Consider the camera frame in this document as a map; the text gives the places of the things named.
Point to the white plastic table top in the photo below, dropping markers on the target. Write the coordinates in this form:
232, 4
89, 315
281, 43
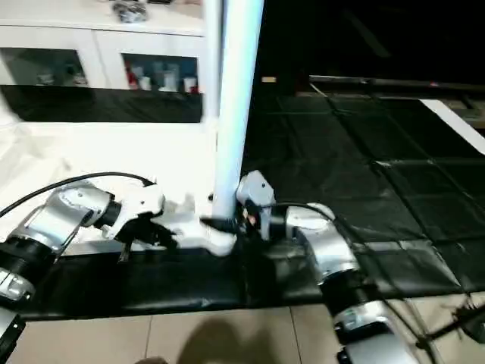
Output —
113, 151

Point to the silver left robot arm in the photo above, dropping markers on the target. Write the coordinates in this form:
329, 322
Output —
64, 212

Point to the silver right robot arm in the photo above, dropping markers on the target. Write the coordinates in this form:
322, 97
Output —
326, 242

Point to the black work mat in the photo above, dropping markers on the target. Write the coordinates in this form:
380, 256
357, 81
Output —
341, 170

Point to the dark rounded foot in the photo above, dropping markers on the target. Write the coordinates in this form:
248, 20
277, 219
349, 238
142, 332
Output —
151, 360

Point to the small yellow label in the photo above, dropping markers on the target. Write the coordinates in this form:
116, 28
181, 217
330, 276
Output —
268, 79

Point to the small white jar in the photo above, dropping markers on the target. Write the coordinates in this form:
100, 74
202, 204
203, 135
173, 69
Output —
188, 84

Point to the red white bottle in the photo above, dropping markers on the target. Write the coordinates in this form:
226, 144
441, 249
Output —
131, 77

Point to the black box with label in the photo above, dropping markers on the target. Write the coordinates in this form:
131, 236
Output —
284, 38

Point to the white glass door cabinet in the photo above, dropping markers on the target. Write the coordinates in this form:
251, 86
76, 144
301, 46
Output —
102, 41

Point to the white flat strip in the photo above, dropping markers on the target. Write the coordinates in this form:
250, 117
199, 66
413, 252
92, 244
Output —
454, 125

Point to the black tripod stand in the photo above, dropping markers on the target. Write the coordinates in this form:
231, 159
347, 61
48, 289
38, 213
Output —
451, 326

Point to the black long rail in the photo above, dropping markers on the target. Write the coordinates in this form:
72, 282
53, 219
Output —
398, 81

